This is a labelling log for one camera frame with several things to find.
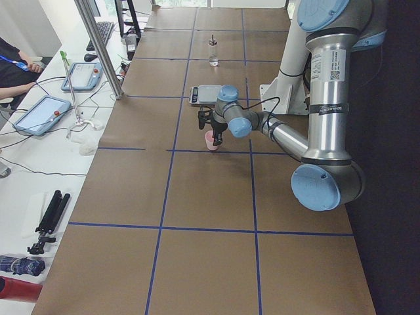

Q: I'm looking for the black computer mouse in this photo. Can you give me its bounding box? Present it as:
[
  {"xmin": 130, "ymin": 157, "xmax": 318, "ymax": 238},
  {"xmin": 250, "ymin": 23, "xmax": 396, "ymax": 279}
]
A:
[{"xmin": 83, "ymin": 53, "xmax": 98, "ymax": 62}]

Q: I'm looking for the pink plastic cup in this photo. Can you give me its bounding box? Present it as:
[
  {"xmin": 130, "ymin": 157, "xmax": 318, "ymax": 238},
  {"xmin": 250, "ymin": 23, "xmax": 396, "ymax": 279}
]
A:
[{"xmin": 204, "ymin": 130, "xmax": 219, "ymax": 151}]

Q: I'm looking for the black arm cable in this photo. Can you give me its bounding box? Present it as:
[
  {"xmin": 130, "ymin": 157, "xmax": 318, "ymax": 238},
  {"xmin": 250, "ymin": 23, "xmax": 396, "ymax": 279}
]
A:
[{"xmin": 241, "ymin": 96, "xmax": 282, "ymax": 138}]

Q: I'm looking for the crumpled white tissue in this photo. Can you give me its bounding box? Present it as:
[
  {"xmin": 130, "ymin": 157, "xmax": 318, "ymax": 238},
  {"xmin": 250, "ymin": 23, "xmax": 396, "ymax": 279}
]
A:
[{"xmin": 79, "ymin": 140, "xmax": 98, "ymax": 156}]

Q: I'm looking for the clear glass sauce bottle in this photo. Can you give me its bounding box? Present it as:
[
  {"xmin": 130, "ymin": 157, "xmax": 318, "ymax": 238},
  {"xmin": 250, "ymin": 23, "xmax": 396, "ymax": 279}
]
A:
[{"xmin": 208, "ymin": 34, "xmax": 219, "ymax": 67}]

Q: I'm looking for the aluminium frame post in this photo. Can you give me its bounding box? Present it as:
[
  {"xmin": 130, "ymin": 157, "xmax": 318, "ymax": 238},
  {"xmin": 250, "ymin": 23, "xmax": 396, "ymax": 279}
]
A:
[{"xmin": 74, "ymin": 0, "xmax": 123, "ymax": 100}]

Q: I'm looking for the red bottle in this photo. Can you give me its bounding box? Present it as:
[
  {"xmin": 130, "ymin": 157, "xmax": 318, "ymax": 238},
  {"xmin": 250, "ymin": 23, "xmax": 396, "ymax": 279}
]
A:
[{"xmin": 1, "ymin": 276, "xmax": 43, "ymax": 303}]

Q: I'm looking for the black keyboard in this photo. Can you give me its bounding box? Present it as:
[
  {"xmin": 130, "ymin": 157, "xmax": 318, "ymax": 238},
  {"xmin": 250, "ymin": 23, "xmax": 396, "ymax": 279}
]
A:
[{"xmin": 86, "ymin": 21, "xmax": 114, "ymax": 52}]

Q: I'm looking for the silver digital kitchen scale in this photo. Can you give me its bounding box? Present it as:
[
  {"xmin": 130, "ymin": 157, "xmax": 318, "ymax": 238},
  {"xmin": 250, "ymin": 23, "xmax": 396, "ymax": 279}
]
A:
[{"xmin": 188, "ymin": 85, "xmax": 221, "ymax": 106}]

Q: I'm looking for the metal grabber stick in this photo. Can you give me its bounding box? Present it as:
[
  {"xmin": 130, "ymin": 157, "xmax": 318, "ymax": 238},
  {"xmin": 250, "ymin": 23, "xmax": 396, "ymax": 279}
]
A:
[{"xmin": 60, "ymin": 51, "xmax": 83, "ymax": 126}]

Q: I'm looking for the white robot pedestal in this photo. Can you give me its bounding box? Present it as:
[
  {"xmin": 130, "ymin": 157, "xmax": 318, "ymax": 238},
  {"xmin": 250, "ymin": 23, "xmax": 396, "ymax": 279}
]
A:
[{"xmin": 260, "ymin": 1, "xmax": 309, "ymax": 115}]

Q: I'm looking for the near blue teach pendant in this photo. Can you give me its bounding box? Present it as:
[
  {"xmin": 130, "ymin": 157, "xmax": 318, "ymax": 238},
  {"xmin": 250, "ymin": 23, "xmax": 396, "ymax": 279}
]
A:
[{"xmin": 13, "ymin": 95, "xmax": 71, "ymax": 136}]

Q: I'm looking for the seated person in black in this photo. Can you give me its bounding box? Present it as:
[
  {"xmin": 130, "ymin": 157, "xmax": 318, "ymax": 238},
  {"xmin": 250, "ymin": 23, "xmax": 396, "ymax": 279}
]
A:
[{"xmin": 1, "ymin": 38, "xmax": 44, "ymax": 110}]

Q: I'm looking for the blue folded umbrella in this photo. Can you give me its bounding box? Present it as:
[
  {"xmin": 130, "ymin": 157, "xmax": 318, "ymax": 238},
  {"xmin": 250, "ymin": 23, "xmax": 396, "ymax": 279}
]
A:
[{"xmin": 1, "ymin": 255, "xmax": 45, "ymax": 276}]

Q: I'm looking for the brown paper table cover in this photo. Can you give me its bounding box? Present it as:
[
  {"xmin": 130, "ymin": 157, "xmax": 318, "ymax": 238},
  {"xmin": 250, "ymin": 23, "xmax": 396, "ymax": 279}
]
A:
[{"xmin": 33, "ymin": 8, "xmax": 375, "ymax": 314}]

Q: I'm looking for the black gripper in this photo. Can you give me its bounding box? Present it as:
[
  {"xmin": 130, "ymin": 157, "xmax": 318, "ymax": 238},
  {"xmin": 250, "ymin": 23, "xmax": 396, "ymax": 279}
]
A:
[{"xmin": 211, "ymin": 115, "xmax": 227, "ymax": 146}]

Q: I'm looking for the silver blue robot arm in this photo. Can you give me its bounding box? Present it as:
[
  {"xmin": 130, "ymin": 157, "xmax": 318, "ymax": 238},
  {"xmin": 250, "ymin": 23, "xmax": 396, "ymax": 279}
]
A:
[{"xmin": 198, "ymin": 1, "xmax": 389, "ymax": 211}]

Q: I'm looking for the blue teach pendant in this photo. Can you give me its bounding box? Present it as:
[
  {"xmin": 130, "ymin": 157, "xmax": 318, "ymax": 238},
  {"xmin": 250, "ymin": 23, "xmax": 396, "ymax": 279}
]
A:
[
  {"xmin": 13, "ymin": 95, "xmax": 71, "ymax": 136},
  {"xmin": 69, "ymin": 62, "xmax": 103, "ymax": 91}
]

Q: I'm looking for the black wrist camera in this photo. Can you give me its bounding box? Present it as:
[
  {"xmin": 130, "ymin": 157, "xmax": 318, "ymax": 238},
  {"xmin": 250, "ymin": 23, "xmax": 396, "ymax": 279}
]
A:
[{"xmin": 198, "ymin": 110, "xmax": 213, "ymax": 130}]

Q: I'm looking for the far blue teach pendant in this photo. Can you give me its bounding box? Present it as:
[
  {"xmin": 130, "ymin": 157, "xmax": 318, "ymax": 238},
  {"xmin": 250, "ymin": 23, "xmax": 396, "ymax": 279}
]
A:
[{"xmin": 69, "ymin": 62, "xmax": 103, "ymax": 91}]

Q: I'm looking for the black folded tripod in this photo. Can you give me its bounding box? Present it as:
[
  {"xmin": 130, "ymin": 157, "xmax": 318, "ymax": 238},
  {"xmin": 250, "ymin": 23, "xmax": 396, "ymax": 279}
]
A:
[{"xmin": 27, "ymin": 190, "xmax": 71, "ymax": 255}]

